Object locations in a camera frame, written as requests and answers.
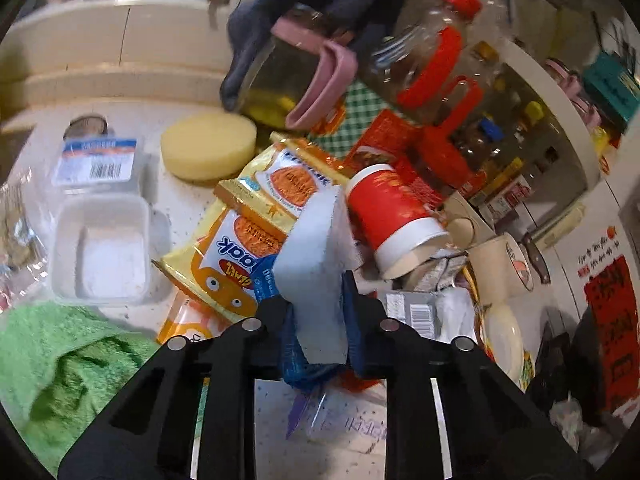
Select teal plastic utensil basket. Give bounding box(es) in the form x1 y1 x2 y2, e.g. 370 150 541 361
582 54 637 122

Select white printed ceramic bowl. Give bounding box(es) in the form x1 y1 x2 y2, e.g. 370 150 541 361
501 239 536 294

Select yellow orange biscuit packet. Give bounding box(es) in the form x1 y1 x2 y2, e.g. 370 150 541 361
214 142 342 234

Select brown handled knife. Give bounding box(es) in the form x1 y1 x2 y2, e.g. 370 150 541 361
519 232 551 285

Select blue cap dark bottle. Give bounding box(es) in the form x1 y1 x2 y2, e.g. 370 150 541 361
479 114 504 142

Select yellow seasoning packet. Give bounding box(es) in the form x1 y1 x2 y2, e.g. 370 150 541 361
592 127 612 162

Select red paper cup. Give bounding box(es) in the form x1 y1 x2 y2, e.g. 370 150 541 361
347 163 451 281

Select white wall shelf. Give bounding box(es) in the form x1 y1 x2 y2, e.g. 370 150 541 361
494 44 602 187

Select red wall sticker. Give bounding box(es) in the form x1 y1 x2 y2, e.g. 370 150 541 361
577 227 637 412

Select clear crinkled wrapper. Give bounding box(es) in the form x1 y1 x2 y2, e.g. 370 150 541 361
0 169 47 312

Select clear plastic container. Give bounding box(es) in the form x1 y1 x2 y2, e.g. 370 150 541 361
49 194 154 307

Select soy sauce bottle red cap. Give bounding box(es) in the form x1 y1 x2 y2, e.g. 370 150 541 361
307 0 486 172

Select glass jar pink lid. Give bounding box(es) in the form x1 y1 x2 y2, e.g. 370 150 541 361
234 2 359 132

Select labelled clear plastic box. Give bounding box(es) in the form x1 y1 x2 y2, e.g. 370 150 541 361
49 134 146 196

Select clear hanging plastic bags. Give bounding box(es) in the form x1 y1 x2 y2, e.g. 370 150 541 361
479 0 552 62

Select round metal lid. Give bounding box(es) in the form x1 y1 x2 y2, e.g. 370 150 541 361
64 114 109 141

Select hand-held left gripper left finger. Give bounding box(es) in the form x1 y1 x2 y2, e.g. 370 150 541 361
57 296 297 480

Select clear purple print wrapper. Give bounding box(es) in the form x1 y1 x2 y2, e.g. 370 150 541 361
284 384 392 457

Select large yellow biscuit packet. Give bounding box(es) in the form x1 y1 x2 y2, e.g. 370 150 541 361
151 142 351 346

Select blue foil packet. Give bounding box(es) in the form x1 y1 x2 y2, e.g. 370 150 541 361
249 254 362 407

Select white sponge block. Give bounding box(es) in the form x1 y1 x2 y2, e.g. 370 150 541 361
274 182 366 366

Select white round plate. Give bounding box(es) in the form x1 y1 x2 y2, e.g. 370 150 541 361
479 302 527 392

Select crumpled white paper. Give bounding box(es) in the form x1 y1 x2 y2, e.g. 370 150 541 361
434 284 482 342

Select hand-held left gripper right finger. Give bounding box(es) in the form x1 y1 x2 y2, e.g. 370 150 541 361
341 270 596 480

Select yellow round sponge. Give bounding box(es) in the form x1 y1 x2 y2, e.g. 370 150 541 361
160 112 259 182

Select spice jar pink lid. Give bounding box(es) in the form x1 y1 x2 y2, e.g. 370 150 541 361
569 89 604 129
544 57 584 92

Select cream wrap roll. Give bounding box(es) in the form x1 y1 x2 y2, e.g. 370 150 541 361
529 199 586 251

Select beige paper cup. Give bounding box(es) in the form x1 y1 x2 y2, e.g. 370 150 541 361
442 194 496 252
467 238 517 307

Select green towel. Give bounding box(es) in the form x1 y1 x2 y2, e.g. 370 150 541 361
0 302 162 477

